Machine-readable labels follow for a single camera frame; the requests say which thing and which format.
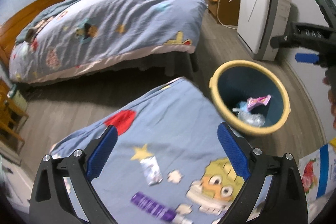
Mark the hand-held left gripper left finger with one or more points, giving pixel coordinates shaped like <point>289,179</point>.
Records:
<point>102,153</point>

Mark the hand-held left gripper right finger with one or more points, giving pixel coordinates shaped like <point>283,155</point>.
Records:
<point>232,150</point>

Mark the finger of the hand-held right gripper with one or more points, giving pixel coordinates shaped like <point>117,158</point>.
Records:
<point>282,41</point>
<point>307,58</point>

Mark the clear plastic bag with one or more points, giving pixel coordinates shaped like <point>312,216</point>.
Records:
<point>252,117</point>

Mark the blue face mask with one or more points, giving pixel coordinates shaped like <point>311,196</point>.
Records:
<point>240,106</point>

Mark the small white sachet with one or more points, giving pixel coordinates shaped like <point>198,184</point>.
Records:
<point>151,171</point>

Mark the pink foil wrapper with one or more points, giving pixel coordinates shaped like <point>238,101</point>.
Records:
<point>258,102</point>

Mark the yellow-rimmed teal trash bin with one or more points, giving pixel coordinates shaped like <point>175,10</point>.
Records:
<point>236,82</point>

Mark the purple tube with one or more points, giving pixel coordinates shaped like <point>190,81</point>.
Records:
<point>149,204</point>

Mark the person's right hand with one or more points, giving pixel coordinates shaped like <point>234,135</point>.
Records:
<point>332,103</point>

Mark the white air purifier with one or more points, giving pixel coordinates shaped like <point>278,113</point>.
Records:
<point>252,19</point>

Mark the wooden nightstand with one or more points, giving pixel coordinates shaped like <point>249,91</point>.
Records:
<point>231,8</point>

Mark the cartoon printed blue sheet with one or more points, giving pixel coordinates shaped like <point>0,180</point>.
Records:
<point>170,119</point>

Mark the strawberry printed bag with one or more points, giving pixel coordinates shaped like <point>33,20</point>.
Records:
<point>312,174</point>

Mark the wooden chair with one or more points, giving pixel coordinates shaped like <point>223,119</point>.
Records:
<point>10,119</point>

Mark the small green bin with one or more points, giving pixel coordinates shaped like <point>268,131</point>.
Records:
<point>19,98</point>

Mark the bed with cartoon duvet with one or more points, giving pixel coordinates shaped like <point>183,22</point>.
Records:
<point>118,22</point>

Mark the brown plush toy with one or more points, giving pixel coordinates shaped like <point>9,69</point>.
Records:
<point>30,34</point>

